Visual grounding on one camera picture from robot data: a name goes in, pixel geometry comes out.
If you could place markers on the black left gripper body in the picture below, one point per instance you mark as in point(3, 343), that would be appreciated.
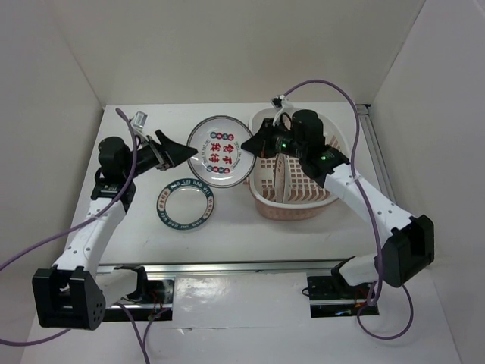
point(149, 158)

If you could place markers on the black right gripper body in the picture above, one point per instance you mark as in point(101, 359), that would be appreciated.
point(286, 144)

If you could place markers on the plate with red characters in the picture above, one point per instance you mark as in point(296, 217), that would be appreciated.
point(220, 162)

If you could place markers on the green rimmed white plate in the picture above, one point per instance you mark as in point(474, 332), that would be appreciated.
point(185, 204)

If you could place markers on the plate with orange sunburst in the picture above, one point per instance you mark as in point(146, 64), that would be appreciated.
point(281, 179)

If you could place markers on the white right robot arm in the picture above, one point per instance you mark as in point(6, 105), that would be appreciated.
point(405, 243)

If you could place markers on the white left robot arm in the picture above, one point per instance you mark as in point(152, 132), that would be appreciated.
point(69, 294)

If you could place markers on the white pink dish rack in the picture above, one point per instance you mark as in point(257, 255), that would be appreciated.
point(307, 199)

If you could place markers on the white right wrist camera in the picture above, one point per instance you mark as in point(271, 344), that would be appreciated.
point(281, 104)

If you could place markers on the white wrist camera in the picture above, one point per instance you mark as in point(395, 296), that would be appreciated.
point(139, 120)
point(281, 104)

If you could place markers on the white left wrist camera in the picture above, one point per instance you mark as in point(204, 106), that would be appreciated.
point(139, 120)

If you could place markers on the aluminium table edge rail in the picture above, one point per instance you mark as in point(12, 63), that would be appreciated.
point(375, 151)

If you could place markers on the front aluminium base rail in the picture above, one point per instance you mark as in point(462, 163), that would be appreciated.
point(328, 295)

